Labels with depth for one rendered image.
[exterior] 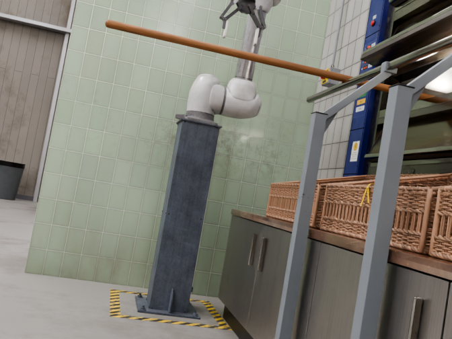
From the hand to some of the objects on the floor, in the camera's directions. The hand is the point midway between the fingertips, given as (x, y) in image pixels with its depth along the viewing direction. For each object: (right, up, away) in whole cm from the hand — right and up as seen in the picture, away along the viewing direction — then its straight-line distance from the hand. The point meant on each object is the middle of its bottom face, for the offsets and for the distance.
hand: (239, 38), depth 211 cm
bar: (+15, -132, -43) cm, 140 cm away
